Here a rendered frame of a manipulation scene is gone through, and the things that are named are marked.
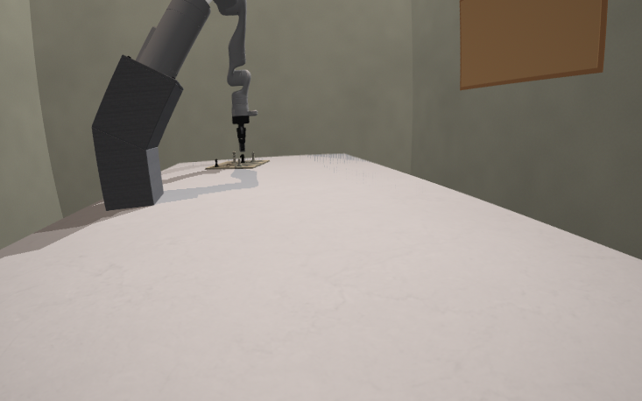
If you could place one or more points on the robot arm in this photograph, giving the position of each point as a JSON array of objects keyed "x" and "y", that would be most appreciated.
[{"x": 167, "y": 45}]

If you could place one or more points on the black and tan chessboard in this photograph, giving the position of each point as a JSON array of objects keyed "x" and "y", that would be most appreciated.
[{"x": 247, "y": 164}]

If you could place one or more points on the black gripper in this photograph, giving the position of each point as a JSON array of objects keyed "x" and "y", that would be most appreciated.
[{"x": 241, "y": 120}]

